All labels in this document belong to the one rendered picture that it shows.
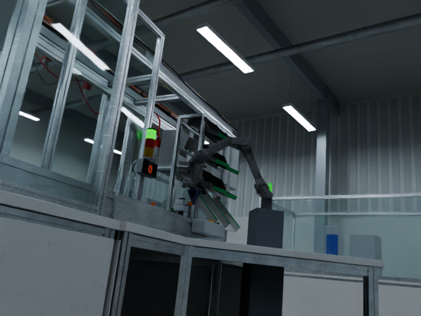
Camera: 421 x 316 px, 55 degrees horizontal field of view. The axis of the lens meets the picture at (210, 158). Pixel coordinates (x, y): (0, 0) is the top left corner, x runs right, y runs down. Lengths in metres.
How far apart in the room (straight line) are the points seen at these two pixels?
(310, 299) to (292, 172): 6.05
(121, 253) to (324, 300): 4.79
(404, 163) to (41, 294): 10.04
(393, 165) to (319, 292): 5.49
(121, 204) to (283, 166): 10.38
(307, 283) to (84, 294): 4.96
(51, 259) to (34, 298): 0.10
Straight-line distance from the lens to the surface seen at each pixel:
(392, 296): 5.73
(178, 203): 2.12
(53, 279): 1.19
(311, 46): 7.93
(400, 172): 10.74
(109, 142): 1.36
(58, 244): 1.18
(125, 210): 1.47
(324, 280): 5.96
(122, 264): 1.37
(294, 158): 11.66
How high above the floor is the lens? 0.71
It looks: 16 degrees up
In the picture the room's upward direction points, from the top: 6 degrees clockwise
